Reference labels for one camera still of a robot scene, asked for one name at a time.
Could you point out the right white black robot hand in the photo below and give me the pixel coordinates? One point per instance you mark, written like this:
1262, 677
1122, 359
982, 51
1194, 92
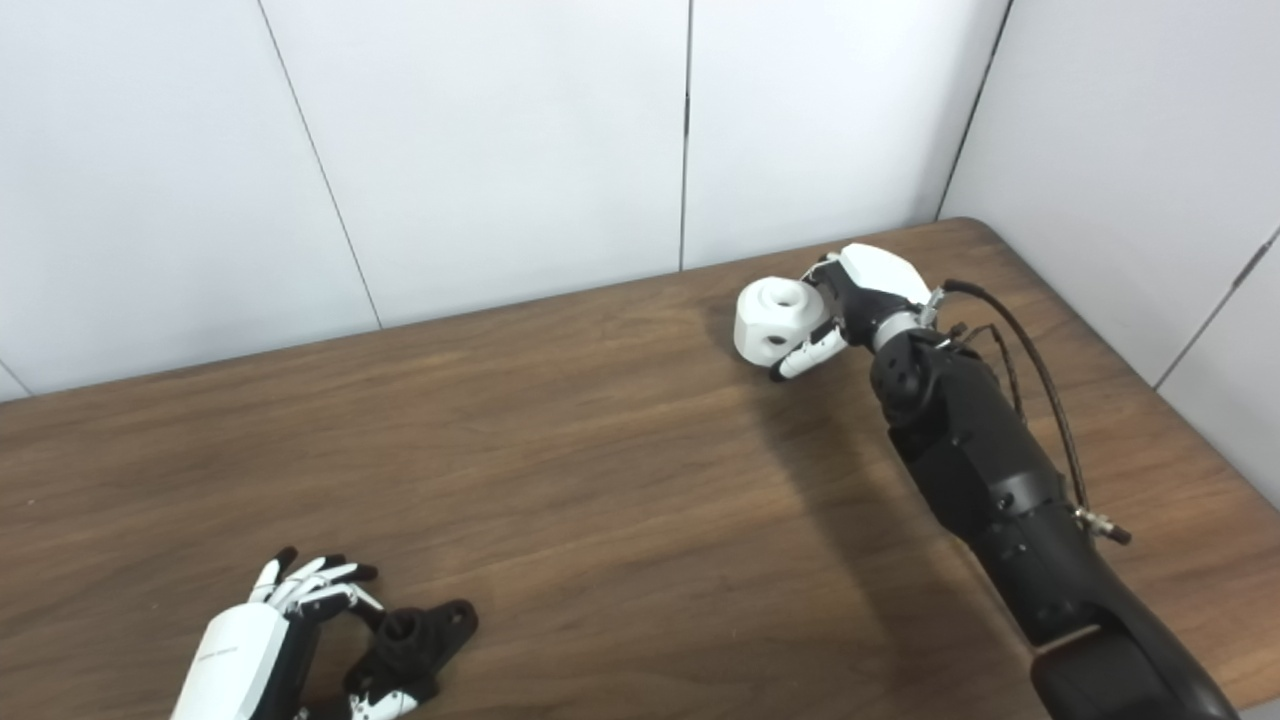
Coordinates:
880, 275

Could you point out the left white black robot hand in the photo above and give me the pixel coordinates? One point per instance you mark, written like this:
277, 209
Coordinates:
235, 660

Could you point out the round white plastic piece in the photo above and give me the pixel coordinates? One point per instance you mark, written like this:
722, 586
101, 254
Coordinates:
775, 320

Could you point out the black plastic holder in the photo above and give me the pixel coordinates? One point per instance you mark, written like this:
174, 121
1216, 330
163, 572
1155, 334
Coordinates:
415, 645

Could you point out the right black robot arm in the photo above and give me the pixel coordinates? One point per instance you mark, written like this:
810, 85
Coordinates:
1000, 480

